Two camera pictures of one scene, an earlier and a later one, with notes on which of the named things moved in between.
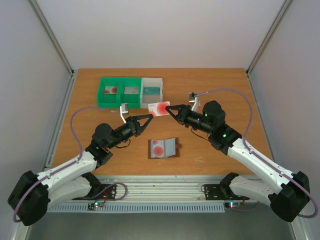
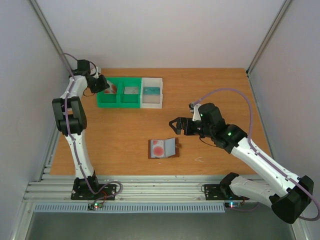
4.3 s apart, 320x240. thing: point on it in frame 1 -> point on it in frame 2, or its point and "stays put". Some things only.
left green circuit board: [92, 206] stays put
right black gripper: [180, 114] -> [186, 126]
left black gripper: [134, 120] -> [104, 85]
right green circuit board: [232, 204] stays put
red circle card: [158, 148] stays put
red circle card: [158, 109] -> [112, 89]
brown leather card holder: [169, 148] stays put
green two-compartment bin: [113, 91] stays put
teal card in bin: [151, 90] stays put
